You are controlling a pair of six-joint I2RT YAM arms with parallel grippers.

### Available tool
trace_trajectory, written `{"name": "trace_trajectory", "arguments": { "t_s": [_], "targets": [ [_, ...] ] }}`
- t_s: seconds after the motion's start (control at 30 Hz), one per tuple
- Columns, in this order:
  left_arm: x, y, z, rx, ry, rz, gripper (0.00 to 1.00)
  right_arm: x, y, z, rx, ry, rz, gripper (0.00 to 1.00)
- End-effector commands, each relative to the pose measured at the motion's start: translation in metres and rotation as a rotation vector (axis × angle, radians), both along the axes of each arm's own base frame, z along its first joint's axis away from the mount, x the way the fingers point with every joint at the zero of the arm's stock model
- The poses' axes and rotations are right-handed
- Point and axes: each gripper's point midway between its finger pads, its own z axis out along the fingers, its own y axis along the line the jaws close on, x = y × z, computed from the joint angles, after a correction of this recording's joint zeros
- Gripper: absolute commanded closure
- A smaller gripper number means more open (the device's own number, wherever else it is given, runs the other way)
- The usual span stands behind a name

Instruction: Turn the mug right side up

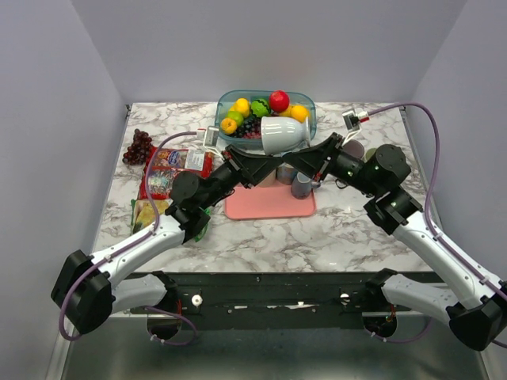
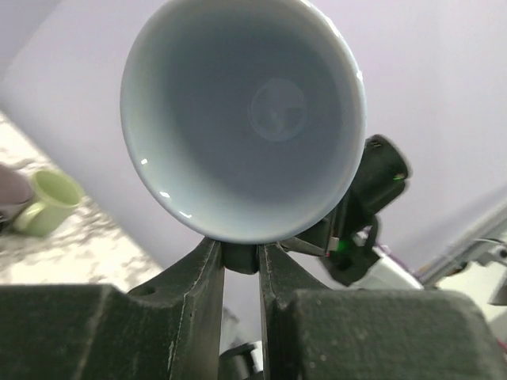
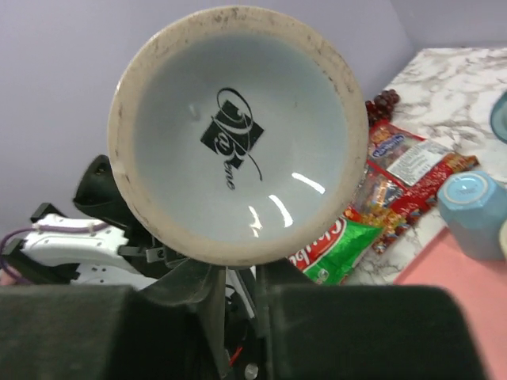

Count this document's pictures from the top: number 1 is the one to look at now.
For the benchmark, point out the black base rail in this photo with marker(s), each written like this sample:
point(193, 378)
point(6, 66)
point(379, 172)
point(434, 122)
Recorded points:
point(329, 289)

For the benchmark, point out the small orange toy fruit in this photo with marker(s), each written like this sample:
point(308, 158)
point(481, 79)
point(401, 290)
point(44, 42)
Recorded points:
point(228, 126)

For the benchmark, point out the red grape bunch on table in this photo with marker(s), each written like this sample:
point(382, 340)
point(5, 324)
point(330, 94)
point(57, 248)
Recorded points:
point(139, 150)

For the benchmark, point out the cream ceramic mug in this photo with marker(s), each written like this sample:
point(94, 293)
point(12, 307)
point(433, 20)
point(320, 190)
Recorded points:
point(269, 180)

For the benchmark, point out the teal plastic fruit container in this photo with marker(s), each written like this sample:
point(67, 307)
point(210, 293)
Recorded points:
point(226, 101)

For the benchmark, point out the purple ceramic mug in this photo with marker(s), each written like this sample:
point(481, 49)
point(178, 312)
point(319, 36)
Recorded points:
point(354, 148)

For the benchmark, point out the red toy apple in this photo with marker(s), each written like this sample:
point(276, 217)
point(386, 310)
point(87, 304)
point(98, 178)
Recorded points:
point(279, 101)

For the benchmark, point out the yellow toy lemon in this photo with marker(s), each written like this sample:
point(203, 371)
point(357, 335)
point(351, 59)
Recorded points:
point(242, 106)

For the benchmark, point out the grey ceramic mug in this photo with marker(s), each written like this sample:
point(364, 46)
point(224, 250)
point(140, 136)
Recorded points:
point(280, 134)

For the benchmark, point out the Chuba cassava chips bag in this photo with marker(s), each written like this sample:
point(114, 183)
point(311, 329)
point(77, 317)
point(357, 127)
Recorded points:
point(143, 213)

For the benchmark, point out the green toy watermelon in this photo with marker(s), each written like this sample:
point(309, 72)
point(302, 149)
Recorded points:
point(260, 108)

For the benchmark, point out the pink plastic tray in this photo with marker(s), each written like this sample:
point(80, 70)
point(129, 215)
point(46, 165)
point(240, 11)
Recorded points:
point(274, 202)

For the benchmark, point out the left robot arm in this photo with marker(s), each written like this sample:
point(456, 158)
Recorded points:
point(83, 289)

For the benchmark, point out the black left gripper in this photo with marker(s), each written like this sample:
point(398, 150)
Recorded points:
point(246, 168)

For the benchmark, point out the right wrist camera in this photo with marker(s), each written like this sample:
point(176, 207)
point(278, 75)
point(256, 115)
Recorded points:
point(353, 123)

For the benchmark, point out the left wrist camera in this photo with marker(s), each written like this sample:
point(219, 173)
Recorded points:
point(209, 137)

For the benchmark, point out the dark grapes in container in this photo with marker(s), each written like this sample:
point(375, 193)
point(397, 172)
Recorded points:
point(250, 129)

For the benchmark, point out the green toy lime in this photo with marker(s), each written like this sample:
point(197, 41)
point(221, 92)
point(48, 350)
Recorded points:
point(236, 116)

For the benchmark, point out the blue-bottom beige mug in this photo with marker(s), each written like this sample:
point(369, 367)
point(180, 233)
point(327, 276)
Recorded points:
point(285, 174)

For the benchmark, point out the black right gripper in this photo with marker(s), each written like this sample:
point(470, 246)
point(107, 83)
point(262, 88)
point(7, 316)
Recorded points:
point(314, 159)

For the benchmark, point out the colourful candy bag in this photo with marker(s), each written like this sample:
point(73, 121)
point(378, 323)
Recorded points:
point(161, 170)

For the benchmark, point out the green ceramic mug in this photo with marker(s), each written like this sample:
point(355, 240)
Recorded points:
point(369, 153)

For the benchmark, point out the small grey-purple mug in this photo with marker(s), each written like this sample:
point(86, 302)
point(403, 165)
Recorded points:
point(302, 186)

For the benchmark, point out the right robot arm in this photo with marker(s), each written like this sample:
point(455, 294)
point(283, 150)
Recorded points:
point(474, 306)

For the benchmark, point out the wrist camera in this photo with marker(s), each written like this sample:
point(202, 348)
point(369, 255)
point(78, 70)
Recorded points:
point(209, 137)
point(353, 123)

